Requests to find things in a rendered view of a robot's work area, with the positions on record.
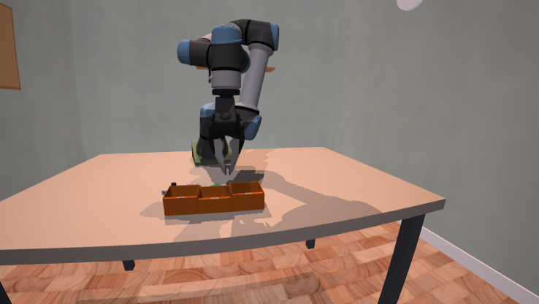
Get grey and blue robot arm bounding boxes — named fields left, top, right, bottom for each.
left=177, top=19, right=279, bottom=159

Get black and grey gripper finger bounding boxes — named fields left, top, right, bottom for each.
left=229, top=126, right=245, bottom=175
left=208, top=126, right=226, bottom=175

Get orange rack of bins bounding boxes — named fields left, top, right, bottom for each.
left=162, top=181, right=264, bottom=216

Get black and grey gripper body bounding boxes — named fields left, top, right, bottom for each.
left=211, top=88, right=242, bottom=138

